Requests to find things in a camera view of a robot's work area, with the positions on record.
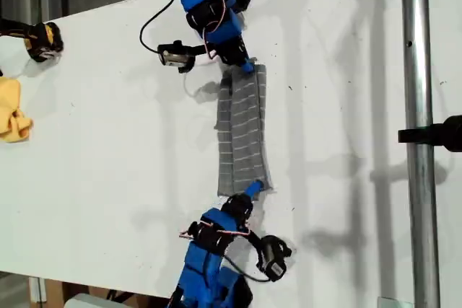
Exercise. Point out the grey striped towel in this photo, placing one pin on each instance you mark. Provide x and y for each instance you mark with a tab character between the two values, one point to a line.
245	124

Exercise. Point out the black clamp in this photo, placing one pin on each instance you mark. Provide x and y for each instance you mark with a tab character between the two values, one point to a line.
433	135

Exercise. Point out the black yellow power drill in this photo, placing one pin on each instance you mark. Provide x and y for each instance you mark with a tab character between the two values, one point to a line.
43	41

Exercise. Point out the white table leg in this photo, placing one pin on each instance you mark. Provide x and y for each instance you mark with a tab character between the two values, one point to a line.
38	290

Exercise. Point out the yellow cloth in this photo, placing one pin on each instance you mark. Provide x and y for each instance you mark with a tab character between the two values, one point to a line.
9	106

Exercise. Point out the gripper's black camera stalk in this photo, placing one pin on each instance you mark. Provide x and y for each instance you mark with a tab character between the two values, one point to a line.
202	50
254	241

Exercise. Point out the gripper's black camera box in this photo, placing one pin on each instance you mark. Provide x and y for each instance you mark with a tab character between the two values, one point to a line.
173	56
272	268

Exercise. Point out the steel post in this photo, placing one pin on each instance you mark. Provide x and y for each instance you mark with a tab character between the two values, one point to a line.
418	70

